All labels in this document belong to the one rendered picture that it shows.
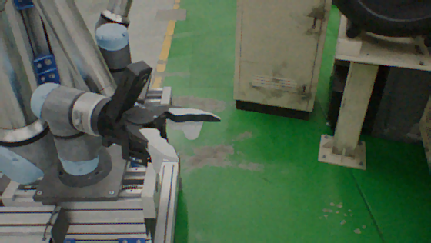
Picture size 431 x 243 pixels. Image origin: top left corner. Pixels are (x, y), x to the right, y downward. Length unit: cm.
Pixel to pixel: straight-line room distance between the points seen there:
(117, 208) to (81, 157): 36
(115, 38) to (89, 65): 55
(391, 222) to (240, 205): 74
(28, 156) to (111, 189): 25
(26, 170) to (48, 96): 20
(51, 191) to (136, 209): 23
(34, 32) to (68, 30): 33
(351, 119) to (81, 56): 164
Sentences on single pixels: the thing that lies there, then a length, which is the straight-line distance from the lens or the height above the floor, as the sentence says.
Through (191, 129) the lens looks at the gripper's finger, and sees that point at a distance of 66.
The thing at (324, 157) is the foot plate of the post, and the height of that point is 2.
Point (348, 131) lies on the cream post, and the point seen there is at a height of 20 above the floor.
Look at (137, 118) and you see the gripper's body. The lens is 62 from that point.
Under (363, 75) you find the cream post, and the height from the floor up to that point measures 56.
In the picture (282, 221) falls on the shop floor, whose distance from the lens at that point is 188.
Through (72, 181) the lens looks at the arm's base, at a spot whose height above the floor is 74.
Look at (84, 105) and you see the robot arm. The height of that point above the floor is 107.
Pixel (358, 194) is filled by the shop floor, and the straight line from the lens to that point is 212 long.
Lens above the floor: 141
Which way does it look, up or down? 35 degrees down
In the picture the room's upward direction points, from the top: straight up
